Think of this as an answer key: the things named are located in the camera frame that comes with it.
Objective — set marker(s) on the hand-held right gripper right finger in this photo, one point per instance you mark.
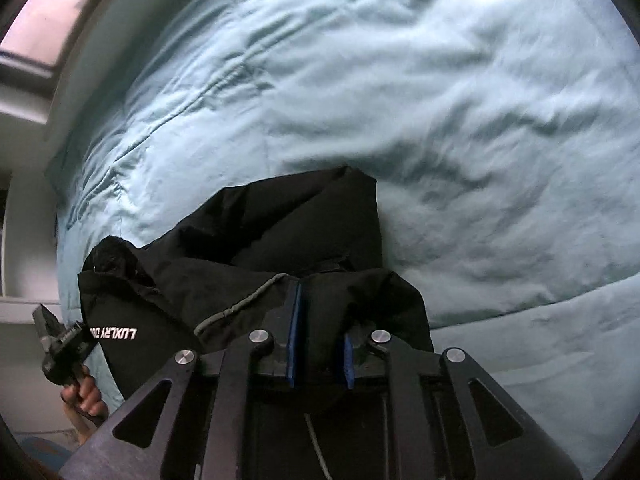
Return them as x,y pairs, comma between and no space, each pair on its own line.
349,360

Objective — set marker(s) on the person's left forearm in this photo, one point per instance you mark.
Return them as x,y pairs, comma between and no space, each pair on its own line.
80,425

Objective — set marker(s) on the teal quilted comforter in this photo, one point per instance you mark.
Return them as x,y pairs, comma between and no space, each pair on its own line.
400,135

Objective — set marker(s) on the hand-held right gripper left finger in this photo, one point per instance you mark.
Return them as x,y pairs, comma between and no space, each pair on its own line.
296,335

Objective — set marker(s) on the person's left hand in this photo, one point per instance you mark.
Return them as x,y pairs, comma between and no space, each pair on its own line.
90,395

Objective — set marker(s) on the black hooded jacket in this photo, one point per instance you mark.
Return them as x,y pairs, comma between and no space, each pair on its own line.
280,240

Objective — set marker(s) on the window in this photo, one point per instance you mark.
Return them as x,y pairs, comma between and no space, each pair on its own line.
45,20

